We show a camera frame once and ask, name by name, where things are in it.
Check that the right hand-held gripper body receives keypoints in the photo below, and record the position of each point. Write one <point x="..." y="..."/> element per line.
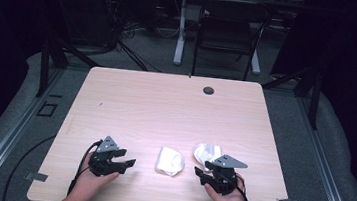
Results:
<point x="223" y="180"/>

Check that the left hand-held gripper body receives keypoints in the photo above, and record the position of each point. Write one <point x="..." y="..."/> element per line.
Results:
<point x="103" y="164"/>

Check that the person's left hand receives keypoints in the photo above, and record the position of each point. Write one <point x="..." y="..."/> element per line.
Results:
<point x="85" y="186"/>

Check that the white crumpled paper ball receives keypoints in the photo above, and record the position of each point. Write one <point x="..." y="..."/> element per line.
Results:
<point x="170" y="161"/>

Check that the round table grommet hole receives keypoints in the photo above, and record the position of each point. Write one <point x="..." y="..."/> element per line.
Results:
<point x="208" y="90"/>

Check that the white desk with legs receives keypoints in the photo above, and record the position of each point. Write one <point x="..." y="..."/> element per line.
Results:
<point x="180" y="40"/>

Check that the black folding chair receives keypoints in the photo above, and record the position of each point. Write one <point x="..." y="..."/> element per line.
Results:
<point x="227" y="32"/>

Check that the aluminium floor rail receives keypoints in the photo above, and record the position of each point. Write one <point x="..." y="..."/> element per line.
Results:
<point x="8" y="136"/>
<point x="322" y="162"/>

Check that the black metal frame stand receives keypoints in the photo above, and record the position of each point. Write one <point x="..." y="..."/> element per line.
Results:
<point x="314" y="101"/>
<point x="45" y="66"/>

